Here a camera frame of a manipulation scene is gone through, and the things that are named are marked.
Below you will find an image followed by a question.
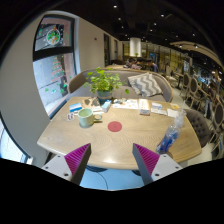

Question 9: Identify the pale green ceramic mug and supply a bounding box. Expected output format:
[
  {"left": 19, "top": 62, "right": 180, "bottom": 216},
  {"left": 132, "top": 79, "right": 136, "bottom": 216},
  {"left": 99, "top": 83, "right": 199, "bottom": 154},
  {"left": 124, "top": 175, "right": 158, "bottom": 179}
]
[{"left": 78, "top": 108, "right": 103, "bottom": 129}]

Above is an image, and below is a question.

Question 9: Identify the flat round red coaster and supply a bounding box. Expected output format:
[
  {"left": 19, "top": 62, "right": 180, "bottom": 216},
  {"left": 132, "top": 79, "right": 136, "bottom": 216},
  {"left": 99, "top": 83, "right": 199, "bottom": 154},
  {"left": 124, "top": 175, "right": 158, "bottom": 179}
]
[{"left": 107, "top": 120, "right": 123, "bottom": 133}]

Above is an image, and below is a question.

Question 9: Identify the curved grey upholstered sofa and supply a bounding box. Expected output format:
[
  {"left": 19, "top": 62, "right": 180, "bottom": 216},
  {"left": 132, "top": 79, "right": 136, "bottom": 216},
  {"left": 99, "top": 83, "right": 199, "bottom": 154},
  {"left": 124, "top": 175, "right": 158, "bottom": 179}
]
[{"left": 68, "top": 68, "right": 175, "bottom": 104}]

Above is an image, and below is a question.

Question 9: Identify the flat blue white box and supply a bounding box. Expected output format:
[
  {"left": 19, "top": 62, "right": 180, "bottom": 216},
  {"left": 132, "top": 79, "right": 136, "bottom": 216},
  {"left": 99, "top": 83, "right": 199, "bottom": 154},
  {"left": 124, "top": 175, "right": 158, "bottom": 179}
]
[{"left": 68, "top": 102, "right": 83, "bottom": 114}]

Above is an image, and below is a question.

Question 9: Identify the grey white chevron pillow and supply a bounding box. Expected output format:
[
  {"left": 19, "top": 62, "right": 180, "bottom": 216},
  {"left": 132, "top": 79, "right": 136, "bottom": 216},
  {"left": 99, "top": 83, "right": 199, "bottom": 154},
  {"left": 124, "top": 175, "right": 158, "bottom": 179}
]
[{"left": 127, "top": 72, "right": 164, "bottom": 98}]

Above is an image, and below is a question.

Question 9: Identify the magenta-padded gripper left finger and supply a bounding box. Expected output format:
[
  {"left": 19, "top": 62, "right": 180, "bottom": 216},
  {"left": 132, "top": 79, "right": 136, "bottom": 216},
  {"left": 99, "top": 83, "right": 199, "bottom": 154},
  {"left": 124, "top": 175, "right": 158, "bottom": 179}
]
[{"left": 40, "top": 142, "right": 92, "bottom": 186}]

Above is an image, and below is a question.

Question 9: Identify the window with colourful stickers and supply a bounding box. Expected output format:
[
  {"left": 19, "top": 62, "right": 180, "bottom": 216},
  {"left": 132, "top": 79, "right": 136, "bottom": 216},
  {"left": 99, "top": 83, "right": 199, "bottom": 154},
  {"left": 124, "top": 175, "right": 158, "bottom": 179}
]
[{"left": 32, "top": 14, "right": 77, "bottom": 118}]

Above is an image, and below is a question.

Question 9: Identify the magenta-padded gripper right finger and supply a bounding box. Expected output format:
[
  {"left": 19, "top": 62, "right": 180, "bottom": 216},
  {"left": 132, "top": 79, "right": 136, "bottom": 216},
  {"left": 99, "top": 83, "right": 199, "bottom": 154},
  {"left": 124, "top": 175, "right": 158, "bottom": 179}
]
[{"left": 132, "top": 143, "right": 184, "bottom": 186}]

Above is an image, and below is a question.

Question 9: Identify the white green tube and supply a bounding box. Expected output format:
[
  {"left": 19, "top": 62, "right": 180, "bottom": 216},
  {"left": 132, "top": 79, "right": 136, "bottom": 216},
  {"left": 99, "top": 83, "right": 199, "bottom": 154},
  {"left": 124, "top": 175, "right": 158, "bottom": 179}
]
[{"left": 91, "top": 105, "right": 104, "bottom": 115}]

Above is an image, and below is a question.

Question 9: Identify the grey tufted armchair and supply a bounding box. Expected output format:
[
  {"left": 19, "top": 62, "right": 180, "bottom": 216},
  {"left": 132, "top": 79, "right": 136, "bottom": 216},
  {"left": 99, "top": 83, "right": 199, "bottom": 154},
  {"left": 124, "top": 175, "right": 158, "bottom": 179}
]
[{"left": 183, "top": 108, "right": 212, "bottom": 149}]

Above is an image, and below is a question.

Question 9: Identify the small blue white packet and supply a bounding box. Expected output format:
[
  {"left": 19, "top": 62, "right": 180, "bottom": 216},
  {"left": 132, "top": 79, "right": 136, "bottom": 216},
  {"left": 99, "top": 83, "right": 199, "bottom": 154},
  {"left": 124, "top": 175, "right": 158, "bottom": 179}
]
[{"left": 150, "top": 102, "right": 164, "bottom": 113}]

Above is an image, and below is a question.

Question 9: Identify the white box with orange print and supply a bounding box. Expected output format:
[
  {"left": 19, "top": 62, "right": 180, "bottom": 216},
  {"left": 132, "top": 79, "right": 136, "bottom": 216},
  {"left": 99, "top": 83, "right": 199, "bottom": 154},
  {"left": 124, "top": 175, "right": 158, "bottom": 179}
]
[{"left": 138, "top": 98, "right": 152, "bottom": 116}]

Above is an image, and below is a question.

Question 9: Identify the person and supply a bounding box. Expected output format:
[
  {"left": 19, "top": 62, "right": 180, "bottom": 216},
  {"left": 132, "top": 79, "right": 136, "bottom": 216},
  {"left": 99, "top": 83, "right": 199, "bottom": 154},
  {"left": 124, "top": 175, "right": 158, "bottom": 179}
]
[
  {"left": 123, "top": 57, "right": 143, "bottom": 71},
  {"left": 146, "top": 60, "right": 160, "bottom": 74}
]

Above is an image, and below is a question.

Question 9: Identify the group of ceiling lights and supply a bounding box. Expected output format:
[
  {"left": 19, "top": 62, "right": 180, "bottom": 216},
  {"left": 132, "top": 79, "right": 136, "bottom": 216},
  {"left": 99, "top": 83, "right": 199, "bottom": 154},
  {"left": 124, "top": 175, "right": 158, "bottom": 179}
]
[{"left": 111, "top": 3, "right": 201, "bottom": 49}]

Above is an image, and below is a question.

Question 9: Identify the white paper sheet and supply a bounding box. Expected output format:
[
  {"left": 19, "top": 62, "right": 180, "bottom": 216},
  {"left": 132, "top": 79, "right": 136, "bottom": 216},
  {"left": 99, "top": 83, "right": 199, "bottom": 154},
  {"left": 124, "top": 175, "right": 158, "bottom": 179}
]
[{"left": 166, "top": 108, "right": 180, "bottom": 119}]

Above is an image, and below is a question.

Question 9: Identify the row of round-backed chairs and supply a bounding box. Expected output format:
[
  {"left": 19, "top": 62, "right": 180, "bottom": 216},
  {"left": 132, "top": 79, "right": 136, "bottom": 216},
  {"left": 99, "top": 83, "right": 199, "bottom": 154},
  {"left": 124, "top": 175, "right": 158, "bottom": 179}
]
[{"left": 179, "top": 71, "right": 224, "bottom": 151}]

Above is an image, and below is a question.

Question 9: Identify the green potted plant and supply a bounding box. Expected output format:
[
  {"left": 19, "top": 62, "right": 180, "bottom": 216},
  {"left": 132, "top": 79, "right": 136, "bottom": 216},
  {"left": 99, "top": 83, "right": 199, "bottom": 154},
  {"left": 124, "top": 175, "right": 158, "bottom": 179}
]
[{"left": 83, "top": 66, "right": 130, "bottom": 104}]

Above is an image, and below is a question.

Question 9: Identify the clear blue-labelled drink bottle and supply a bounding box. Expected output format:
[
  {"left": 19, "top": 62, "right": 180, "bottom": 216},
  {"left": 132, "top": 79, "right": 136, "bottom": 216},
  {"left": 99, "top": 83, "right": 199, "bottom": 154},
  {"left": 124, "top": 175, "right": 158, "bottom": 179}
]
[{"left": 156, "top": 108, "right": 187, "bottom": 155}]

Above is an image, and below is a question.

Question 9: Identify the white printed leaflet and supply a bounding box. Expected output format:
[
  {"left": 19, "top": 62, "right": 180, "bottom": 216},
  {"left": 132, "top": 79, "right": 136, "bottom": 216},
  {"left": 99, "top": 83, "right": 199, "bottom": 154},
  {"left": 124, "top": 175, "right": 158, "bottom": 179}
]
[{"left": 112, "top": 98, "right": 139, "bottom": 110}]

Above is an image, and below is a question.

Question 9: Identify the small blue white carton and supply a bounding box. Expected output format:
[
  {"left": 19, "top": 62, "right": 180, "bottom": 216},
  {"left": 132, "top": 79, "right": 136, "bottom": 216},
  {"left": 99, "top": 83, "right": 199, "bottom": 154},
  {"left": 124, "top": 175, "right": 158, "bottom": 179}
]
[{"left": 100, "top": 99, "right": 113, "bottom": 113}]

